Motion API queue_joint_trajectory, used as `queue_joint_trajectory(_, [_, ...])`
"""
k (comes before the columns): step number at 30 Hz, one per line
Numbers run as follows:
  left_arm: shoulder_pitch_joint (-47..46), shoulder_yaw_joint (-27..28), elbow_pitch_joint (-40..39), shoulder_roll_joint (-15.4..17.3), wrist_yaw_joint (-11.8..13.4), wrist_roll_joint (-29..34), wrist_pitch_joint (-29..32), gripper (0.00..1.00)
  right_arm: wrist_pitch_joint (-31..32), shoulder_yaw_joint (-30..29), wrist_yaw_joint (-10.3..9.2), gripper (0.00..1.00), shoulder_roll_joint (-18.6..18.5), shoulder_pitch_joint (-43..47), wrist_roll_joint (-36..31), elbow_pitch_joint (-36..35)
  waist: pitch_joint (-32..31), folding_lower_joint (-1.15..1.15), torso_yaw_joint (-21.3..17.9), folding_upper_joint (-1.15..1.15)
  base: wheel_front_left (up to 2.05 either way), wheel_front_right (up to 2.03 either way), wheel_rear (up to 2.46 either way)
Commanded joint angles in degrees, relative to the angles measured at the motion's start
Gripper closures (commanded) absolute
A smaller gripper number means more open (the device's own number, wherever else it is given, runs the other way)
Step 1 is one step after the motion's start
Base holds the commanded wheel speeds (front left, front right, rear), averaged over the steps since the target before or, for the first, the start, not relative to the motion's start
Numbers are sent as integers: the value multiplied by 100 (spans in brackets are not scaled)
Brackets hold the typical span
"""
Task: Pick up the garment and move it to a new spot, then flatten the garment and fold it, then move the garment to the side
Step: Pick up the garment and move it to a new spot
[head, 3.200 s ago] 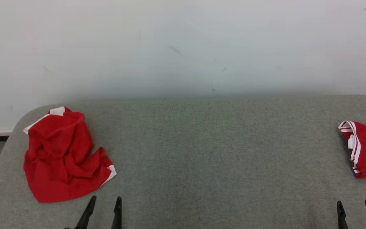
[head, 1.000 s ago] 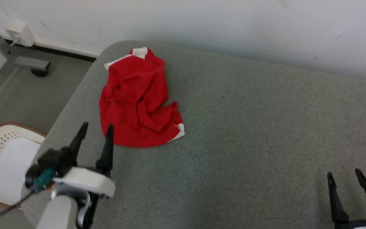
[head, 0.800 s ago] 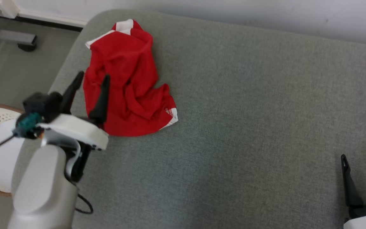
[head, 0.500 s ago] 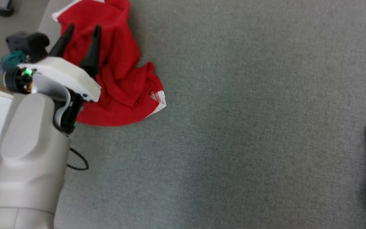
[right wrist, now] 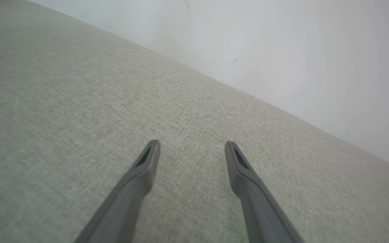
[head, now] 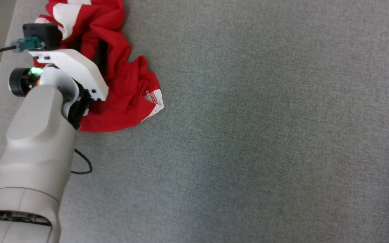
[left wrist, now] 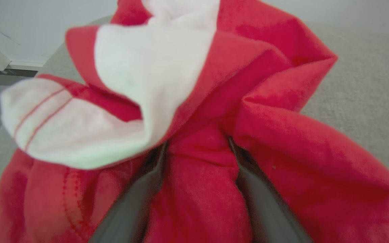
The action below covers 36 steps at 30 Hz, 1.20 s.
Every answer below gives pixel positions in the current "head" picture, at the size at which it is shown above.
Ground red shorts with white stripes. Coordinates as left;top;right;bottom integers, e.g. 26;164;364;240
32;0;165;133

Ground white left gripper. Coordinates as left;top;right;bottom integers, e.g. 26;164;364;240
8;40;109;131

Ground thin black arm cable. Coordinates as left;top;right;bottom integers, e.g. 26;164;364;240
70;148;93;175

